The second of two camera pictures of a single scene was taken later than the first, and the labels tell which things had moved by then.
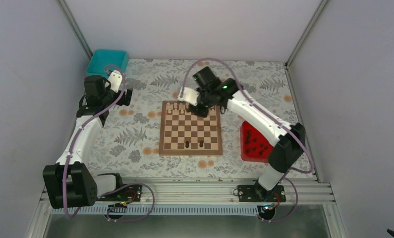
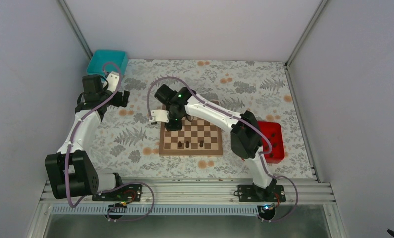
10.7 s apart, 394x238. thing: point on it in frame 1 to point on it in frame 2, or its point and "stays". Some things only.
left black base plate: [131, 194] stays
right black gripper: [202, 113] to [177, 126]
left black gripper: [121, 101] stays
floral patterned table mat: [130, 138] stays
